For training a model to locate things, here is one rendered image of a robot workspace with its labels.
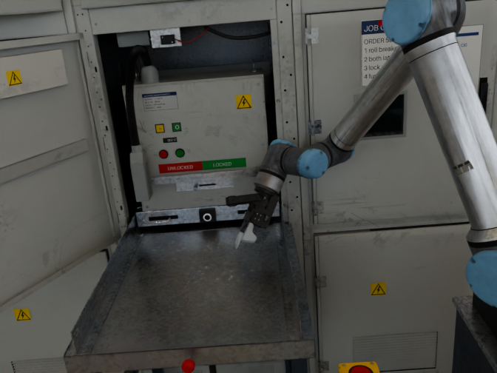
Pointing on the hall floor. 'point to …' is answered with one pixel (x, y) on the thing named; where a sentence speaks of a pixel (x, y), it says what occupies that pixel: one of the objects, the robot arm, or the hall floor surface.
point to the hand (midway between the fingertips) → (235, 244)
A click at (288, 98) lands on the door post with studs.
